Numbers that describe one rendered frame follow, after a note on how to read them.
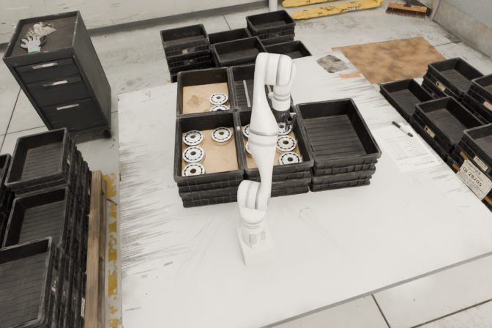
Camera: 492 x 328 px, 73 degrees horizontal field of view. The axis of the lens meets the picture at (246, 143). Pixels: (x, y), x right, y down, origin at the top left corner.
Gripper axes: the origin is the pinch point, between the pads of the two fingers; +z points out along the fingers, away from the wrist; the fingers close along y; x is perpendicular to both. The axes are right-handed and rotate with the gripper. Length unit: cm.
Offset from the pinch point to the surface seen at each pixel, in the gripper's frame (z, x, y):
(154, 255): 27, -41, -59
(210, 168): 13.2, -7.6, -33.3
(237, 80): 12, 59, -15
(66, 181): 47, 22, -121
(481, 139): 45, 22, 131
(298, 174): 11.0, -18.4, 5.5
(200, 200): 20.5, -19.9, -39.1
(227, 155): 13.1, -0.9, -25.1
